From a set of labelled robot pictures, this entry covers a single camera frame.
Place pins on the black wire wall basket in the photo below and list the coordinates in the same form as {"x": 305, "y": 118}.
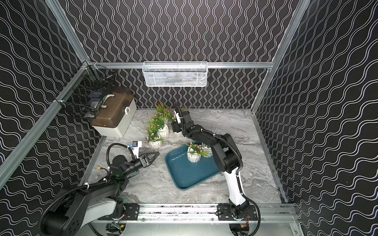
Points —
{"x": 87, "y": 96}

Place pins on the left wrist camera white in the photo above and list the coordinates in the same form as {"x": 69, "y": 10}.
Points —
{"x": 134, "y": 147}

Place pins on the potted red gypsophila plant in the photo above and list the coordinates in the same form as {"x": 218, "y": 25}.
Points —
{"x": 208, "y": 149}

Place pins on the teal plastic tray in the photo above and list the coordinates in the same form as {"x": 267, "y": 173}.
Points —
{"x": 186, "y": 174}

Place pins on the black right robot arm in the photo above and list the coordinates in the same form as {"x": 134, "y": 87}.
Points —
{"x": 227, "y": 158}

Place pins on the potted pink gypsophila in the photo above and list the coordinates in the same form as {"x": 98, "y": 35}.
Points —
{"x": 195, "y": 152}
{"x": 159, "y": 126}
{"x": 153, "y": 138}

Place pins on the white mesh wall basket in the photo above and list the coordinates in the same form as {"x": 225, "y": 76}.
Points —
{"x": 175, "y": 74}

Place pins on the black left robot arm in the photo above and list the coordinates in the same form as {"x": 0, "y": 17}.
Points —
{"x": 69, "y": 209}

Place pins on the potted orange gypsophila at back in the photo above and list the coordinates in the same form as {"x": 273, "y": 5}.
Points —
{"x": 165, "y": 112}

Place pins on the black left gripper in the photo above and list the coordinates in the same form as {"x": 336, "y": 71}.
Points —
{"x": 141, "y": 161}

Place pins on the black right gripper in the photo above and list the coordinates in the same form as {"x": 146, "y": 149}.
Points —
{"x": 174, "y": 126}

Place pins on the brown storage box lid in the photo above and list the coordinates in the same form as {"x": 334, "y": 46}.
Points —
{"x": 120, "y": 97}

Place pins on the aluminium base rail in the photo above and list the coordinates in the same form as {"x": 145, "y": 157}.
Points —
{"x": 205, "y": 214}

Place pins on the white ribbed storage box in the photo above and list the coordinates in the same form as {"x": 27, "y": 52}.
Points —
{"x": 117, "y": 126}

